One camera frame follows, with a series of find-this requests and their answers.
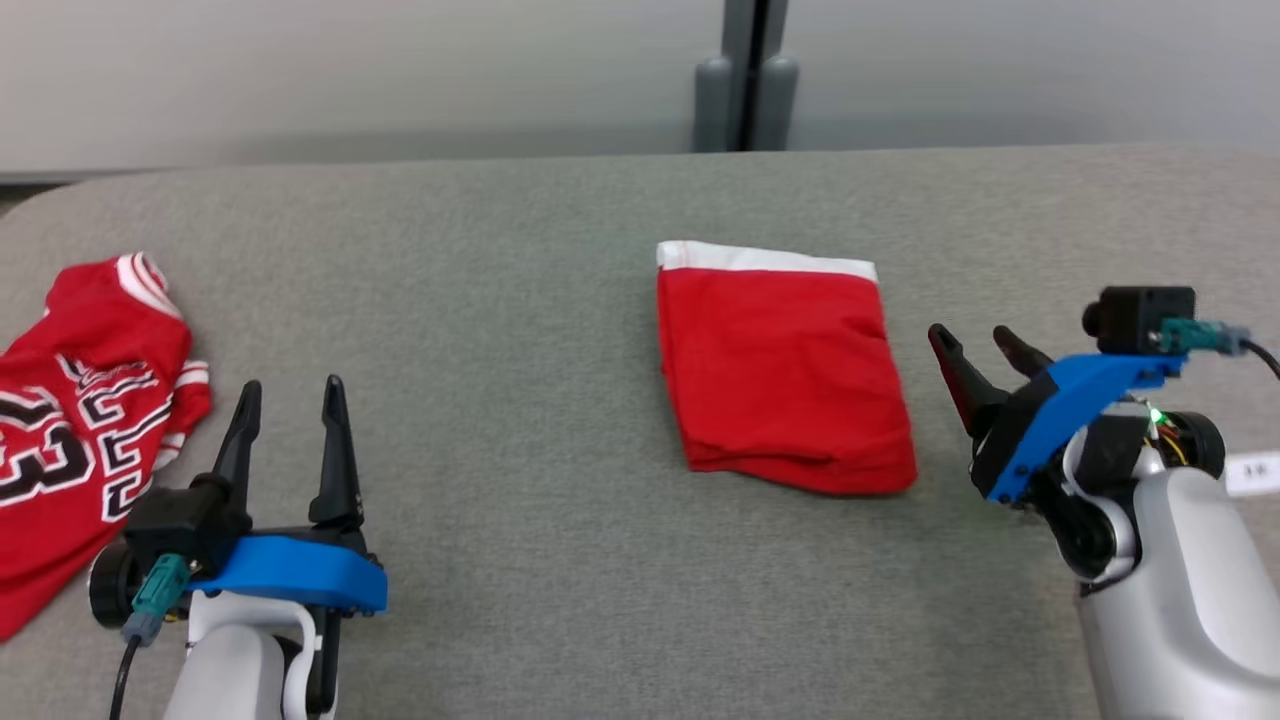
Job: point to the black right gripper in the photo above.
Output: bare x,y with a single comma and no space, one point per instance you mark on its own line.
1010,430

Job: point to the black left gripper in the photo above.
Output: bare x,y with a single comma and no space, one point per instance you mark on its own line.
335,538

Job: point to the red shorts with white waistband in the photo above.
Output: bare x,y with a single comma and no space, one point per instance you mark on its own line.
785,380

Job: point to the red Bulls 23 jersey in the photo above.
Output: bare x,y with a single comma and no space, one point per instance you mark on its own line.
70,430

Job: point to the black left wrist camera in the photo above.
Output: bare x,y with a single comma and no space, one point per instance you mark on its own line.
185,525

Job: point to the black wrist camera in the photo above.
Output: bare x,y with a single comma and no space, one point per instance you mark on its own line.
185,525
1140,315

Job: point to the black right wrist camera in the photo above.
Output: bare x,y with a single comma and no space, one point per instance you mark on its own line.
1140,315

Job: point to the grey metal partition post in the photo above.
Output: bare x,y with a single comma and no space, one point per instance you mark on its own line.
745,75

